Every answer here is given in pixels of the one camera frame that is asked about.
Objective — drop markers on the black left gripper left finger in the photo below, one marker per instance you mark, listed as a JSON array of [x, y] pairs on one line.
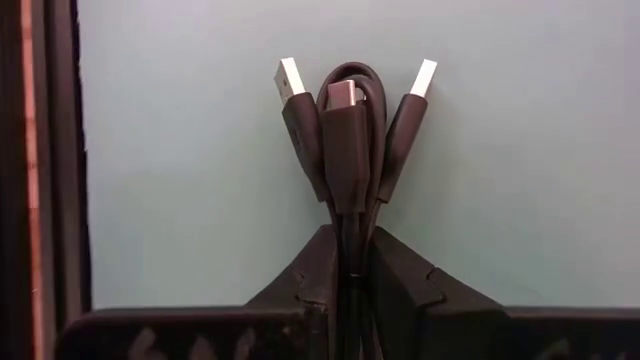
[[320, 270]]

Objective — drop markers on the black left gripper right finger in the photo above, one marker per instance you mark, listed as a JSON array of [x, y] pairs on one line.
[[415, 300]]

